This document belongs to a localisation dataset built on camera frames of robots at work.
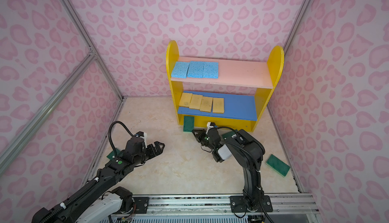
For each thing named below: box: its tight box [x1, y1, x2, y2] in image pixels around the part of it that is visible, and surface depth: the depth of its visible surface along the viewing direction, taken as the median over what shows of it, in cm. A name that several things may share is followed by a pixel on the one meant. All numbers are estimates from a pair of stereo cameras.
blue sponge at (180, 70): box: [171, 61, 190, 79], surface depth 76 cm
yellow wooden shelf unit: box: [166, 40, 285, 133], surface depth 94 cm
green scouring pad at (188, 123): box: [183, 115, 195, 132], surface depth 97 cm
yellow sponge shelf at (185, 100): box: [178, 92, 193, 108], surface depth 99 cm
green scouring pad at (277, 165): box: [265, 154, 291, 178], surface depth 85 cm
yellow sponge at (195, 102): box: [188, 94, 203, 110], surface depth 98 cm
